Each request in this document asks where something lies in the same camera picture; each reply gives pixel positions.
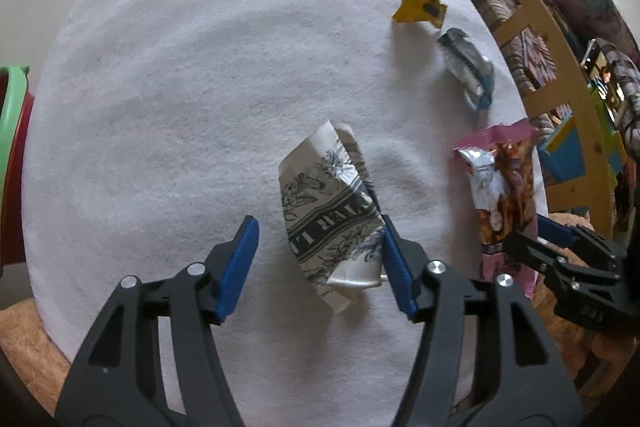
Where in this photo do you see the small yellow black wrapper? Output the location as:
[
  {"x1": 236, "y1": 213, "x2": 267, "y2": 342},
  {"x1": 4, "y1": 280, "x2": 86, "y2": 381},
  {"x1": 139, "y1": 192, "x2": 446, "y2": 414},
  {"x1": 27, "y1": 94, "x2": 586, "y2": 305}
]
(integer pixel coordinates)
[{"x1": 391, "y1": 0, "x2": 449, "y2": 29}]

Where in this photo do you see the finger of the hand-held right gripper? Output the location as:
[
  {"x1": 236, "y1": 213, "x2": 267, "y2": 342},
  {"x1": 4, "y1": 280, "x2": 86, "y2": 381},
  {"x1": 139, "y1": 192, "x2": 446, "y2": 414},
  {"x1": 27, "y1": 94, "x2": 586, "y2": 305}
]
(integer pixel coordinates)
[
  {"x1": 536, "y1": 213, "x2": 601, "y2": 254},
  {"x1": 502, "y1": 231, "x2": 568, "y2": 281}
]

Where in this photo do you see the orange fluffy rug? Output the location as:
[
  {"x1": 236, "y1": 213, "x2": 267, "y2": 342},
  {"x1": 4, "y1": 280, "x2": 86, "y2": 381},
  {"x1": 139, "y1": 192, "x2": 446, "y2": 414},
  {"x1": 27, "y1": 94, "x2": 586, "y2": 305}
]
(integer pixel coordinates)
[{"x1": 0, "y1": 299, "x2": 72, "y2": 414}]

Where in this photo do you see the blue box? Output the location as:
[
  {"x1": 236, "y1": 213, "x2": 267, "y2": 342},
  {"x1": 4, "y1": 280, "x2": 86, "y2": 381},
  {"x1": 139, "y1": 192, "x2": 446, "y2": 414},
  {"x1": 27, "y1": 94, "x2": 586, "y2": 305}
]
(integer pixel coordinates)
[{"x1": 537, "y1": 116, "x2": 592, "y2": 186}]

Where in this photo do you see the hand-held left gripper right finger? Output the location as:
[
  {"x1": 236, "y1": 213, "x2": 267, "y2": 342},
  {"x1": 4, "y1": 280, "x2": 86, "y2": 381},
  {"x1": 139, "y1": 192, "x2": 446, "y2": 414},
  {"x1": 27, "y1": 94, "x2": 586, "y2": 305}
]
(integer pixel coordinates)
[{"x1": 382, "y1": 214, "x2": 586, "y2": 427}]

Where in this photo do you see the silver and blue wrapper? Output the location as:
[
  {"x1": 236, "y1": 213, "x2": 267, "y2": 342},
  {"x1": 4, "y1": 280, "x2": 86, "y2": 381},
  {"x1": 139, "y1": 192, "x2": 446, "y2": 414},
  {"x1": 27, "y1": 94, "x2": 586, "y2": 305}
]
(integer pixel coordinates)
[{"x1": 436, "y1": 27, "x2": 496, "y2": 112}]

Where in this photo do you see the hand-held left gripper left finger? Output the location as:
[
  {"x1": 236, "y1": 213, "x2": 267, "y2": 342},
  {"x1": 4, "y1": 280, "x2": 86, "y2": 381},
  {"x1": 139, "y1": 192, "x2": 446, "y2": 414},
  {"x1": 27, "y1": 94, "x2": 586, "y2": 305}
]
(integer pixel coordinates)
[{"x1": 55, "y1": 215, "x2": 261, "y2": 427}]

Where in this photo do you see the red and green bin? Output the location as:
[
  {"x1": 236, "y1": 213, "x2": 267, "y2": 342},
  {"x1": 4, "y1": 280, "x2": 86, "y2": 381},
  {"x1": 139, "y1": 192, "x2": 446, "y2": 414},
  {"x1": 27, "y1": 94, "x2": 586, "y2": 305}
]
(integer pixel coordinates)
[{"x1": 0, "y1": 64, "x2": 37, "y2": 279}]

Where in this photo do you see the purple blanket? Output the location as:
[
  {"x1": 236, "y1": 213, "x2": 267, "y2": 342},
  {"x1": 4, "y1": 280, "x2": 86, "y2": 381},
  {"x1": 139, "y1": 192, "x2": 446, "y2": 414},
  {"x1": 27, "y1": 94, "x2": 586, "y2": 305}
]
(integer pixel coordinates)
[{"x1": 560, "y1": 0, "x2": 640, "y2": 75}]

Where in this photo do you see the pink snack packet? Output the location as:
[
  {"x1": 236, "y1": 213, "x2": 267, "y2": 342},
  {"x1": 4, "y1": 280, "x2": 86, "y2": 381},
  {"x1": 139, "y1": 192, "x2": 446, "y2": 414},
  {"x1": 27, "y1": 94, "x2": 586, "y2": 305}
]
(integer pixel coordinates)
[{"x1": 452, "y1": 118, "x2": 542, "y2": 301}]

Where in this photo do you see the white towel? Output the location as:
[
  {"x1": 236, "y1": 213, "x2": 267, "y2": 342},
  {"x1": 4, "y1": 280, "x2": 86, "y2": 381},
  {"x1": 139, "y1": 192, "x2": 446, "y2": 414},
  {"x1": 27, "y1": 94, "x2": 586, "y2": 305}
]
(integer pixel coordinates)
[{"x1": 22, "y1": 0, "x2": 549, "y2": 427}]

